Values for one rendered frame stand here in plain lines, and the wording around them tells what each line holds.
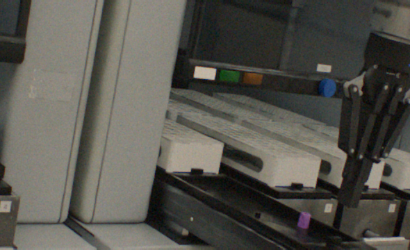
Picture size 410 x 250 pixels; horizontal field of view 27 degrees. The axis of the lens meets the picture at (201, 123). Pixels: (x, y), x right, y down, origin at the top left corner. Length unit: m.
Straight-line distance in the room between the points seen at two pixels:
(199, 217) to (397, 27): 0.38
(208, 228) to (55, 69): 0.30
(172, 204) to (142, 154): 0.09
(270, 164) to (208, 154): 0.10
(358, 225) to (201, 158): 0.30
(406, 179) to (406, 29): 0.51
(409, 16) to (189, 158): 0.42
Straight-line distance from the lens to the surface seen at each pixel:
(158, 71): 1.26
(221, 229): 1.19
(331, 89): 1.42
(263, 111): 1.87
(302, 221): 1.21
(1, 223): 1.10
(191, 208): 1.24
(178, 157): 1.33
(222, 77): 1.29
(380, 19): 1.14
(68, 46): 1.18
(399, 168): 1.58
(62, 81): 1.19
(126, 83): 1.23
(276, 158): 1.36
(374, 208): 1.49
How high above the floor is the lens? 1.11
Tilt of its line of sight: 9 degrees down
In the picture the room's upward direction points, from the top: 11 degrees clockwise
